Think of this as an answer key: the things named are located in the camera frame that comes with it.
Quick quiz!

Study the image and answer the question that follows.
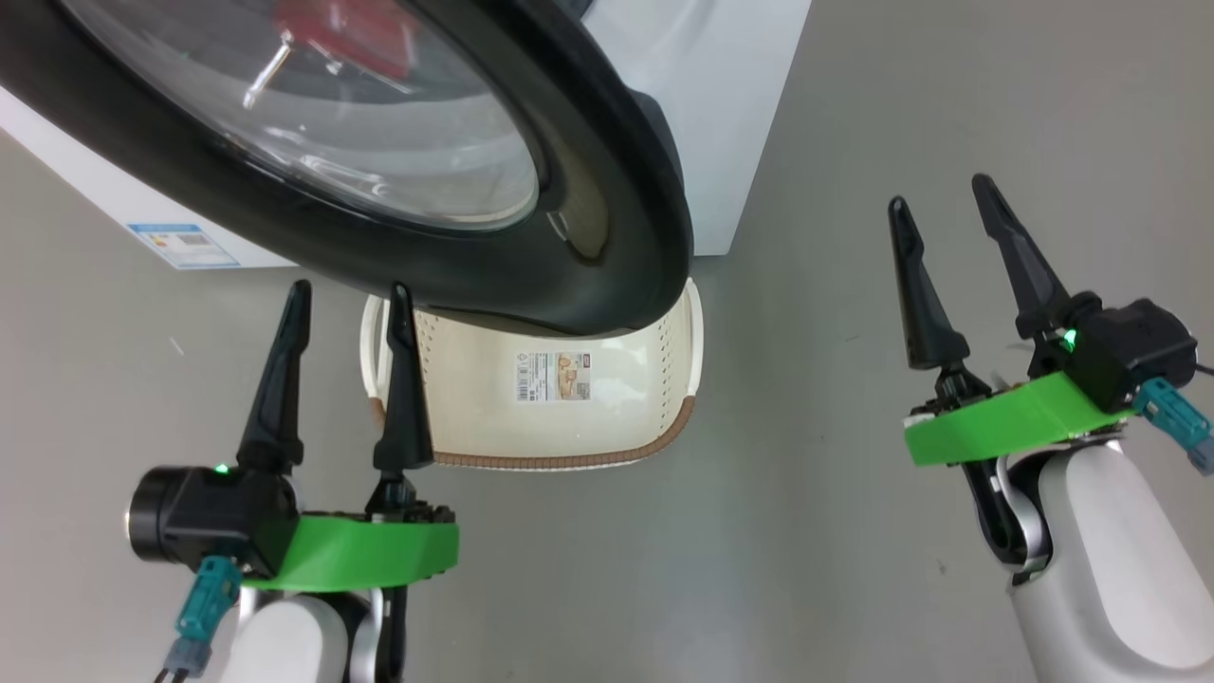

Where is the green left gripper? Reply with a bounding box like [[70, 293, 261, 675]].
[[236, 280, 461, 594]]

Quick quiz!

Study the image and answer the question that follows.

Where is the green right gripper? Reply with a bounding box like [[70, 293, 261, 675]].
[[889, 174, 1139, 468]]

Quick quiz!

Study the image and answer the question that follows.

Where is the black round glass door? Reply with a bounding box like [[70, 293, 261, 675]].
[[0, 0, 695, 338]]

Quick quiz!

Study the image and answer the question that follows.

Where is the red basketball jersey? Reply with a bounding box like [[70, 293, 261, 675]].
[[275, 0, 420, 83]]

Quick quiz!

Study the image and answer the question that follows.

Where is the cream perforated laundry basket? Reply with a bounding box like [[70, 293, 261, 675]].
[[360, 277, 705, 471]]

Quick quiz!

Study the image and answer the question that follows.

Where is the paper basket label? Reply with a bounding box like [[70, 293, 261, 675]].
[[517, 351, 593, 403]]

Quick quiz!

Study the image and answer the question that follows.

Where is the white front-load washing machine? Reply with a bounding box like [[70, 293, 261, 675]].
[[0, 0, 813, 271]]

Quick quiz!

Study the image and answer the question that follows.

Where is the blue energy label sticker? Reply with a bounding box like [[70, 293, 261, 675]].
[[128, 223, 240, 270]]

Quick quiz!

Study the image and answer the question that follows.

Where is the teal right camera cable plug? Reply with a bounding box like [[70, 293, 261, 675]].
[[1133, 378, 1214, 475]]

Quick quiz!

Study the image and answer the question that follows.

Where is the teal camera cable plug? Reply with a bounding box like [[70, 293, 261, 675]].
[[1133, 378, 1214, 475], [156, 557, 243, 683]]

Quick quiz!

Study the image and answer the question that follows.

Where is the teal left camera cable plug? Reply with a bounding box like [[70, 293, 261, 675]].
[[156, 557, 243, 683]]

